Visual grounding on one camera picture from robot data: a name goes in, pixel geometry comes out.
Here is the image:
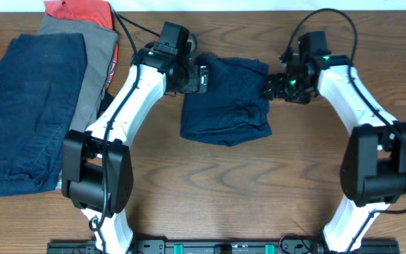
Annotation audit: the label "red folded garment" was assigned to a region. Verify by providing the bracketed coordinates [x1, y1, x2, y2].
[38, 1, 118, 92]

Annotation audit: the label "navy folded shorts on pile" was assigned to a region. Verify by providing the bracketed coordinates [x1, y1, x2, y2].
[0, 33, 87, 197]

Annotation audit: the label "grey folded garment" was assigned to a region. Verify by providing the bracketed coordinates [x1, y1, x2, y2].
[39, 15, 118, 132]

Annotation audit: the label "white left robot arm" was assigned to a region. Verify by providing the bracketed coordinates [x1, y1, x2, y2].
[61, 22, 209, 253]

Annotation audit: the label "navy blue shorts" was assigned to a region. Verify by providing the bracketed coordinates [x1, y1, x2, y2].
[180, 54, 272, 147]

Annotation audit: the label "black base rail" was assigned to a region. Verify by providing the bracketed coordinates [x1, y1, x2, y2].
[47, 237, 400, 254]

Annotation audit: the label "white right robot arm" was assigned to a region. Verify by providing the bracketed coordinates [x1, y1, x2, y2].
[261, 31, 406, 253]

